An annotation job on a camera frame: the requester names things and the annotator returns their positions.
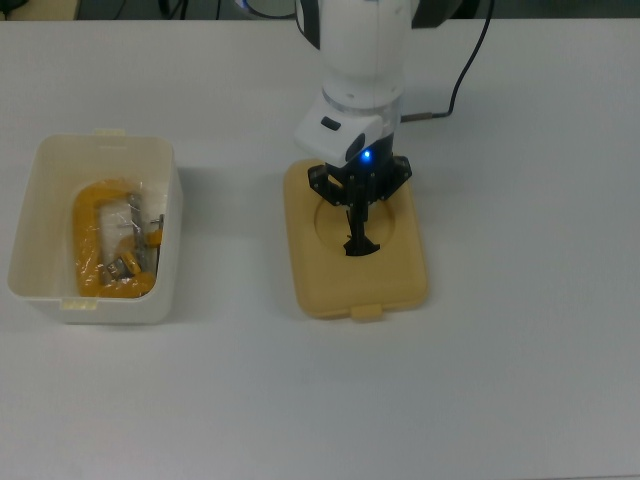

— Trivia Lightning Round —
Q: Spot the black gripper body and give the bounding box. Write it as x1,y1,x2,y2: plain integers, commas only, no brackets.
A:
324,132,401,206

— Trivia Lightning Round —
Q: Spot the tan plastic case lid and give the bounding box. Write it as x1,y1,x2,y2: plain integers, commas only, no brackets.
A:
282,158,430,323

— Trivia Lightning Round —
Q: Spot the white plastic tool case box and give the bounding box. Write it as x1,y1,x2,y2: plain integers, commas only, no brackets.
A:
6,127,184,326

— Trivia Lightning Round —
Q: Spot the yellow C-clamp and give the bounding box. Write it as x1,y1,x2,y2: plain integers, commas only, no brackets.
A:
72,178,166,300

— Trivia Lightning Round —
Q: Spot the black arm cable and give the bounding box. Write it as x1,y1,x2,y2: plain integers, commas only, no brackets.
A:
402,0,496,124

